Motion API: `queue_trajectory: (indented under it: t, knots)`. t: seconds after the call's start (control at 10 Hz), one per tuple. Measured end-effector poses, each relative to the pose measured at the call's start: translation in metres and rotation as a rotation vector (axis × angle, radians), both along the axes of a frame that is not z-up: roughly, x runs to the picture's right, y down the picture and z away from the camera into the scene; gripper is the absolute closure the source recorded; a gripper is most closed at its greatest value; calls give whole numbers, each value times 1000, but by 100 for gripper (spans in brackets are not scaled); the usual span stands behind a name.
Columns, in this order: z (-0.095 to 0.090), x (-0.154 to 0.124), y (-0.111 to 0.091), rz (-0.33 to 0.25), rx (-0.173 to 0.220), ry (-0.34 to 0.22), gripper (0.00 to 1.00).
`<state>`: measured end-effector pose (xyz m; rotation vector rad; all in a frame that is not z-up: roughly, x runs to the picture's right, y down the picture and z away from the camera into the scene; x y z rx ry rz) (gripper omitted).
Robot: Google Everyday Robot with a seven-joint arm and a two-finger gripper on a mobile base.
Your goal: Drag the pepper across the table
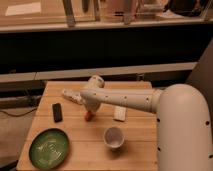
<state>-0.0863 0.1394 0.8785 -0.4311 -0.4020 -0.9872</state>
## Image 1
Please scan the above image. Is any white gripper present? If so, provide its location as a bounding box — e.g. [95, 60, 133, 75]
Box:
[82, 75, 105, 112]

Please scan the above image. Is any red pepper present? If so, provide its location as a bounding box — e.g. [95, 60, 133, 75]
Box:
[84, 111, 93, 122]

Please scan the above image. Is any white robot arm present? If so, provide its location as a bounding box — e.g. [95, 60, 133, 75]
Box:
[80, 76, 213, 171]

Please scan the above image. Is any white rectangular block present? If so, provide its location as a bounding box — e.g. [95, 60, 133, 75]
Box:
[113, 106, 126, 122]

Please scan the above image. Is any black rectangular block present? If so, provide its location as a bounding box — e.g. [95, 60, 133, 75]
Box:
[52, 103, 63, 122]

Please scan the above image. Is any white cup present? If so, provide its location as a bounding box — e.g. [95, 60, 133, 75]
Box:
[103, 127, 124, 150]

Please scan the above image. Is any green plate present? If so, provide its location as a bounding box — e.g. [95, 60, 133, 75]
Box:
[29, 128, 70, 170]

